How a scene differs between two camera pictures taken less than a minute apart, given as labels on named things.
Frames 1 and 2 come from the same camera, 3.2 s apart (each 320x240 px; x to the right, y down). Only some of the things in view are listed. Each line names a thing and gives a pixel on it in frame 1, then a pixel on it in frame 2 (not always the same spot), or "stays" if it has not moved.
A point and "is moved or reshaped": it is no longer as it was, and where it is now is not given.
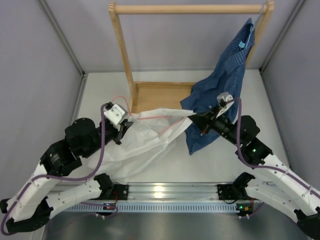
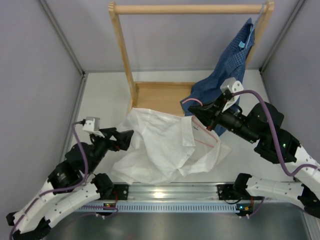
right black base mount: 225,191 stays
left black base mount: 121,191 stays
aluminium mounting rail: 171,192 stays
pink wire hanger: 180,118 to 212,135
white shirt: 144,144 is moved or reshaped
